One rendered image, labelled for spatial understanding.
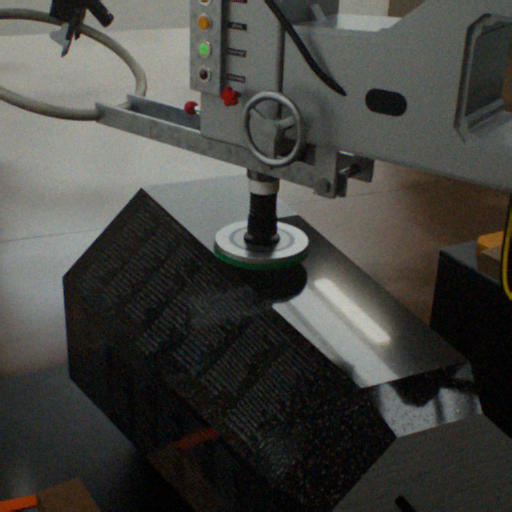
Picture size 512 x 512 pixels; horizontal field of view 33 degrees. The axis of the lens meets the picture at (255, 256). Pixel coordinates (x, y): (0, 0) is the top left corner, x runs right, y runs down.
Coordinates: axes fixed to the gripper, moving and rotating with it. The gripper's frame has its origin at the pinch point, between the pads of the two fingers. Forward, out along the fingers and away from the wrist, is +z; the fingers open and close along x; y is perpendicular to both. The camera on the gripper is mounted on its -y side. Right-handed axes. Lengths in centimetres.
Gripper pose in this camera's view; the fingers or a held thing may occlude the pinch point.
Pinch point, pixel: (71, 48)
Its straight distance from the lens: 250.2
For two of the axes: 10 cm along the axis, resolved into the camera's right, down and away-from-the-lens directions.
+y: -9.3, -3.4, -1.0
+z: -3.4, 7.4, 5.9
